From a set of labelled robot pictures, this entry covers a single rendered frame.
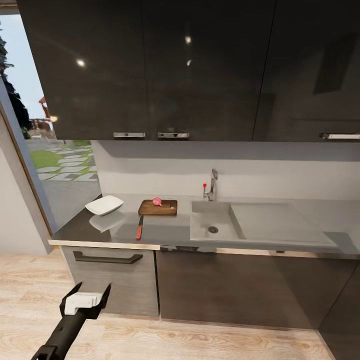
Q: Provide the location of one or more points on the cutting board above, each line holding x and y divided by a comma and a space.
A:
167, 207

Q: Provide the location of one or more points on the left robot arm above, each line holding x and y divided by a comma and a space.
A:
76, 308

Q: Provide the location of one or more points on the parer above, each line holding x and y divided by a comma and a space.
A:
139, 228

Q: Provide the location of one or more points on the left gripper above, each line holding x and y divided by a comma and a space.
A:
72, 324

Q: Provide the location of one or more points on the vidalia onion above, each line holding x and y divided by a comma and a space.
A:
157, 201

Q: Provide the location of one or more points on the bowl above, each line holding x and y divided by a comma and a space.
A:
105, 205

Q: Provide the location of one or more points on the cabinet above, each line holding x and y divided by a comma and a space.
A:
150, 70
310, 90

